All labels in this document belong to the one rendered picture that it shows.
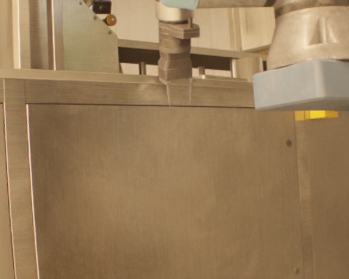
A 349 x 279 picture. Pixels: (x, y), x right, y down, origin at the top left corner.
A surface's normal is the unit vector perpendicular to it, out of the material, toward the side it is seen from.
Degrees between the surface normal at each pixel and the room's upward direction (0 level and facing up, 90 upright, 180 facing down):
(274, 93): 90
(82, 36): 90
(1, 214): 90
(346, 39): 70
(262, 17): 90
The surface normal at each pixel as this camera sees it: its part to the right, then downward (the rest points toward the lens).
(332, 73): 0.51, -0.07
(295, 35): -0.66, -0.33
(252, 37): -0.75, 0.02
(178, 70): 0.40, 0.33
